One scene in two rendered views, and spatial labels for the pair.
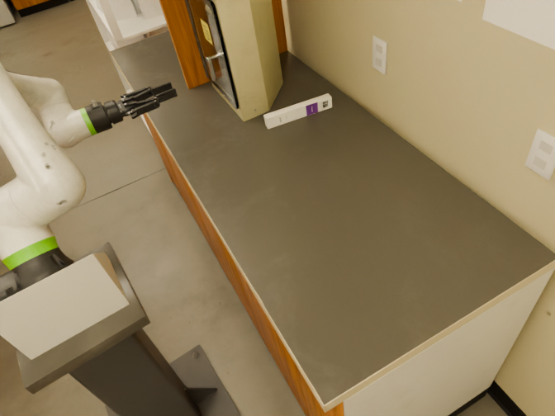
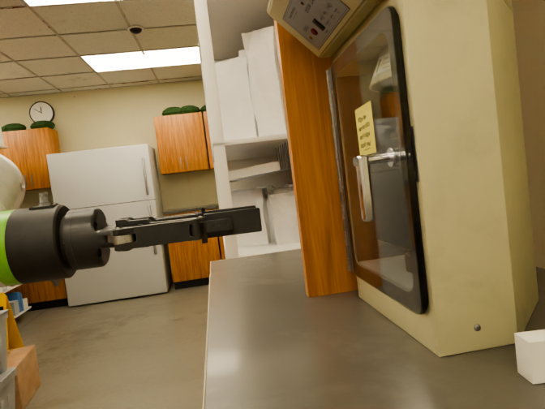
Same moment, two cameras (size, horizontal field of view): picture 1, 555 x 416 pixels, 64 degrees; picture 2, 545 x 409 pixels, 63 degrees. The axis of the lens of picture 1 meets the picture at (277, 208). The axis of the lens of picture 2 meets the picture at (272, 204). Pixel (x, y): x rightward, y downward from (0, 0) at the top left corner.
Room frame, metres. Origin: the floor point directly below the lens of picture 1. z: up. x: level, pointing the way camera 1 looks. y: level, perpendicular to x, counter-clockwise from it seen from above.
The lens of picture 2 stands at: (0.83, 0.12, 1.19)
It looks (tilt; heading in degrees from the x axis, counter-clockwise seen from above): 3 degrees down; 13
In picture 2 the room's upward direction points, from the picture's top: 7 degrees counter-clockwise
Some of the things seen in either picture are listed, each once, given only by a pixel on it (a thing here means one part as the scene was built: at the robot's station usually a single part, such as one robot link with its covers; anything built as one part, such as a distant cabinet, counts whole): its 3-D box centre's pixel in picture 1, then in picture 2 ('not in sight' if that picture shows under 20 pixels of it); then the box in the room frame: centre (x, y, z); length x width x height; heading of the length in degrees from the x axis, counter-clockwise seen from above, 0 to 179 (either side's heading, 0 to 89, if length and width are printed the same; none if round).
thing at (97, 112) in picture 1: (99, 115); (48, 239); (1.31, 0.52, 1.15); 0.09 x 0.06 x 0.12; 20
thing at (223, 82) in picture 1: (210, 45); (368, 167); (1.56, 0.12, 1.19); 0.30 x 0.01 x 0.40; 20
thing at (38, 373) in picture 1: (74, 309); not in sight; (0.73, 0.61, 0.92); 0.32 x 0.32 x 0.04; 25
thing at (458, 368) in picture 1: (277, 205); not in sight; (1.42, -0.01, 0.45); 2.05 x 0.67 x 0.90; 20
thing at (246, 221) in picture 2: (166, 95); (233, 222); (1.36, 0.29, 1.14); 0.07 x 0.01 x 0.03; 110
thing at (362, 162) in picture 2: (215, 66); (375, 185); (1.45, 0.11, 1.17); 0.05 x 0.03 x 0.10; 110
